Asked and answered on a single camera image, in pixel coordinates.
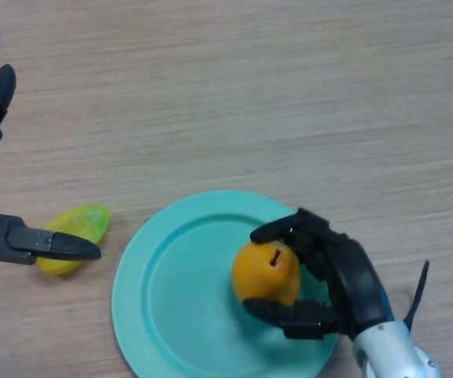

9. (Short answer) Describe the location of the yellow-green starfruit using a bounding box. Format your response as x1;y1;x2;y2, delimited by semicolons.
36;203;112;278

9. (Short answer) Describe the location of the turquoise round plate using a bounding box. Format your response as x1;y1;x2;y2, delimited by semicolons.
110;190;340;378

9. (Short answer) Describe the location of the yellow pear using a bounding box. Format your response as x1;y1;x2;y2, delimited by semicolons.
232;241;302;308

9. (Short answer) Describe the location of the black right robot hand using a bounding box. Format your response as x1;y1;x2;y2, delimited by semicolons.
243;207;395;340

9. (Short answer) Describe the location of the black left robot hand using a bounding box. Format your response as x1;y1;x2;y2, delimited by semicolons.
0;14;102;265

